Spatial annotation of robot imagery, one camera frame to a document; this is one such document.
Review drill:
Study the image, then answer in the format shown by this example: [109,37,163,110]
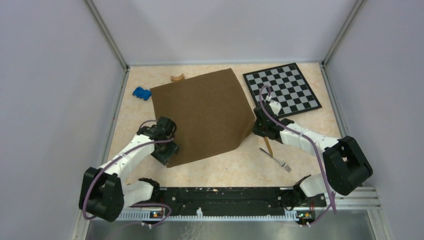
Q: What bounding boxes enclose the small wooden arch block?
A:
[170,73,186,82]

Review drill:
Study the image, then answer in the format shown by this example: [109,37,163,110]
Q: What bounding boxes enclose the green wooden handled knife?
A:
[263,137,274,157]

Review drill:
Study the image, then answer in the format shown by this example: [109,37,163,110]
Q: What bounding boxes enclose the aluminium frame rail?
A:
[79,187,382,223]

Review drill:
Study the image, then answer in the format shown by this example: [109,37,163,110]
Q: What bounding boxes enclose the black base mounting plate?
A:
[146,187,327,217]

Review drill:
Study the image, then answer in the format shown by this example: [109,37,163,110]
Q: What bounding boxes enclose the brown fabric napkin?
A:
[150,68,256,168]

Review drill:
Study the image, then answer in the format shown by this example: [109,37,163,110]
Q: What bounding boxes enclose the blue toy car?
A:
[132,86,152,101]

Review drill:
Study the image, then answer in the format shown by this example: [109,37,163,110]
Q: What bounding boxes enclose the silver metal fork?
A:
[259,148,292,173]

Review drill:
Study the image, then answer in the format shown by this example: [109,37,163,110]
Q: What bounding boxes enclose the black white checkerboard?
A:
[242,62,322,118]

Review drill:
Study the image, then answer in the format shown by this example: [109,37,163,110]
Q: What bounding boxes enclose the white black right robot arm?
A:
[252,104,374,206]

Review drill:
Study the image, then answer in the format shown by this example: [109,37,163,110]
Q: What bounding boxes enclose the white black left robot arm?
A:
[78,116,180,222]

